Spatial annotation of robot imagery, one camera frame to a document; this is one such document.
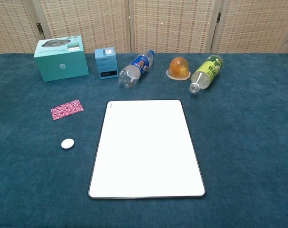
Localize white board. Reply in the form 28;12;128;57
87;99;206;200

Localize pink patterned packet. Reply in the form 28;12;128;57
50;99;84;121

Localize blue-green table cloth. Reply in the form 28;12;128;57
0;52;288;228

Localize small light blue box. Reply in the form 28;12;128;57
94;47;119;80

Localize orange fruit jelly cup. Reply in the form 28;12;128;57
166;57;191;81

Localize teal cardboard product box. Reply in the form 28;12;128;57
33;35;89;82

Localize woven bamboo folding screen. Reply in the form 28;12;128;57
0;0;288;57

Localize clear bottle with green label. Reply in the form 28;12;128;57
189;55;223;94

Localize clear bottle with blue label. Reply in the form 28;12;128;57
118;50;156;89

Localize white oval pebble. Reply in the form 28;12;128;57
61;138;75;150

